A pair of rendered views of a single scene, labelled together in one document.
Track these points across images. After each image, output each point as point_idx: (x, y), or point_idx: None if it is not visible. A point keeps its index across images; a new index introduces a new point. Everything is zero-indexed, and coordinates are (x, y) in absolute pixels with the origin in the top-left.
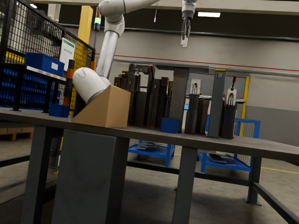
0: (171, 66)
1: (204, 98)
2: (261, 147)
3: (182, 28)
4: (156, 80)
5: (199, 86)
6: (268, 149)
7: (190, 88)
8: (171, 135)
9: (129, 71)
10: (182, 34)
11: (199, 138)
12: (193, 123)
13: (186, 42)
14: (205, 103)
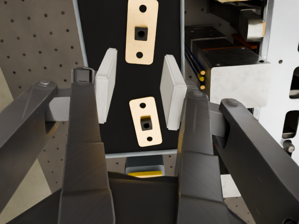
0: None
1: (288, 94)
2: (62, 156)
3: (9, 110)
4: None
5: (203, 92)
6: (46, 160)
7: (201, 58)
8: (5, 32)
9: None
10: (74, 82)
11: (38, 75)
12: (184, 52)
13: (163, 95)
14: None
